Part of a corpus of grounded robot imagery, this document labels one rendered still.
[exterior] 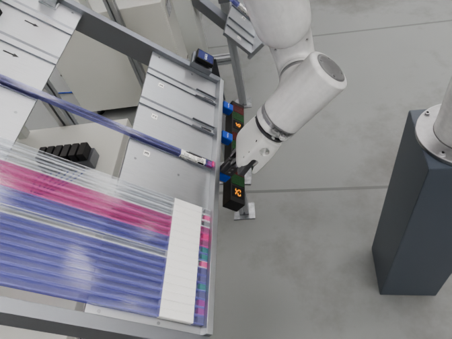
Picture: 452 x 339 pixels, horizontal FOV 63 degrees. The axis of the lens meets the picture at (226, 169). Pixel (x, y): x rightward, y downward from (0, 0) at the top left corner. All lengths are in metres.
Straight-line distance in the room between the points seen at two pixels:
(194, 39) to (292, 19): 0.79
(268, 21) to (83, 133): 0.82
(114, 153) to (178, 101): 0.30
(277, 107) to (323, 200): 0.99
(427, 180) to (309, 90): 0.36
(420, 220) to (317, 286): 0.55
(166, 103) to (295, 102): 0.35
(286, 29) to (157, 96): 0.42
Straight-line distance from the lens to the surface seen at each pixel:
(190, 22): 1.28
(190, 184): 0.77
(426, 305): 1.48
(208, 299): 0.66
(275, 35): 0.56
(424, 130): 0.91
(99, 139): 1.18
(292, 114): 0.66
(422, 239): 1.11
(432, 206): 0.97
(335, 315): 1.41
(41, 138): 1.31
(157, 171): 0.75
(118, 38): 1.01
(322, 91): 0.64
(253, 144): 0.72
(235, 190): 0.85
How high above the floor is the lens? 1.34
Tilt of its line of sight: 49 degrees down
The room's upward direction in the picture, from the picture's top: 16 degrees counter-clockwise
